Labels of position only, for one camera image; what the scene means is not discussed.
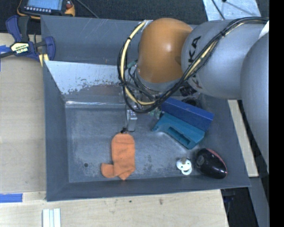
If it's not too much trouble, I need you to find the dark blue block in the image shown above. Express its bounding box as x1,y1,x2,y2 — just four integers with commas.
160,97,215,133

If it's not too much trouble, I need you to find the orange cloth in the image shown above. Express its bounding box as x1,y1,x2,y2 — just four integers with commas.
100,132,136,181

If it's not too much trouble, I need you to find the pale wood board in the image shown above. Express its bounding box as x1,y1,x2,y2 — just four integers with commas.
0,56,47,194

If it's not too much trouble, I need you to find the teal block with slot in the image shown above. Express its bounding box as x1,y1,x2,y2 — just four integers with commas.
151,113,205,150

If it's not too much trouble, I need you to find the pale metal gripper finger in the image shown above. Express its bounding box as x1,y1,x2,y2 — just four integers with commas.
128,110,138,132

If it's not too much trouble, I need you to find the grey metal bin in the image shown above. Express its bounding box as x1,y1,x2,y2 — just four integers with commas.
40,15,252,202

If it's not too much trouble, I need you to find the black and red oval object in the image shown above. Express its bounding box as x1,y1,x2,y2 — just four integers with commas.
194,148,228,180

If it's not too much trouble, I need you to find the white pacifier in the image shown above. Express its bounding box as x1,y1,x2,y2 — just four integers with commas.
176,157,193,176

